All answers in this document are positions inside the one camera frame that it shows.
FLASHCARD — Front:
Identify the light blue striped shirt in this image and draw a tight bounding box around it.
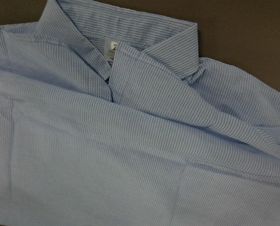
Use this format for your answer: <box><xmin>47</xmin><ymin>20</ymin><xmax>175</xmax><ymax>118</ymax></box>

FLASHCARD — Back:
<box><xmin>0</xmin><ymin>0</ymin><xmax>280</xmax><ymax>226</ymax></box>

